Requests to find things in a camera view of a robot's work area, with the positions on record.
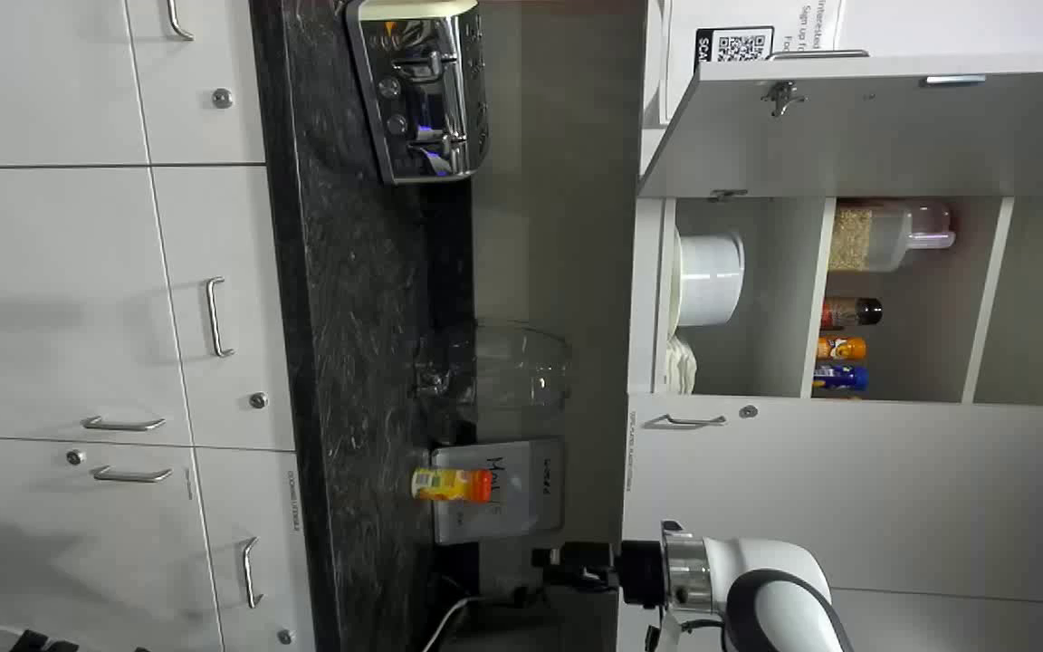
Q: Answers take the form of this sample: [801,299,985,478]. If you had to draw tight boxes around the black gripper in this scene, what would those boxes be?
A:
[531,540,665,609]

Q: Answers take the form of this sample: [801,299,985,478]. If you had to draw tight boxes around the silver cupboard door handle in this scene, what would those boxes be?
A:
[642,412,729,432]

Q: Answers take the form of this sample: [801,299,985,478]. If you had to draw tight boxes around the white cupboard door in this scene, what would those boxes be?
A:
[623,394,1043,600]
[642,58,1043,200]

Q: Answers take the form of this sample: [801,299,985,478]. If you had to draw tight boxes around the white open cupboard door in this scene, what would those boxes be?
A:
[642,58,1043,200]

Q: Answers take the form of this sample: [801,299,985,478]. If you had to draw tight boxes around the orange yellow bottle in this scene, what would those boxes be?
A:
[409,466,493,502]

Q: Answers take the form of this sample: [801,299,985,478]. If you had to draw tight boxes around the blue spice bottle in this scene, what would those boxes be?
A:
[814,363,871,390]

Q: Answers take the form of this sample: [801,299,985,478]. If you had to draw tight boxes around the orange spice bottle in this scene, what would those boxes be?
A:
[814,333,871,363]

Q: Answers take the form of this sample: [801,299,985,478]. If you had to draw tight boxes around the dark spice bottle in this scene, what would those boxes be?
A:
[821,296,884,331]

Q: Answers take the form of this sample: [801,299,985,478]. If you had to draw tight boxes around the plastic jar of grains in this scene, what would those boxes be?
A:
[830,202,955,273]

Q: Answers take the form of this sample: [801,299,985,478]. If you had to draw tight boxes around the white lower cabinet drawers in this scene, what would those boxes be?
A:
[0,0,314,652]

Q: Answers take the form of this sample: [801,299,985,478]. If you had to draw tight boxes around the white cable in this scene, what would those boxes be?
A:
[417,593,488,652]

